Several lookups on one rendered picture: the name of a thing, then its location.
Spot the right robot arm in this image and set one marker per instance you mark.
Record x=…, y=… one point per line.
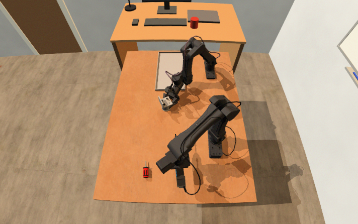
x=198, y=48

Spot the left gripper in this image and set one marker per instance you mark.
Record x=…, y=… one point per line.
x=180, y=171

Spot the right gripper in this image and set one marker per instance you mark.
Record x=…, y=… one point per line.
x=172, y=95

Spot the red screwdriver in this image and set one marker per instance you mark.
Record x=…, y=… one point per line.
x=145, y=171

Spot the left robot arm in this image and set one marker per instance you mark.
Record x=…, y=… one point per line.
x=213, y=119

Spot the beige l-shaped bracket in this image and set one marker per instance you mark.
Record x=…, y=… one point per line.
x=165, y=101

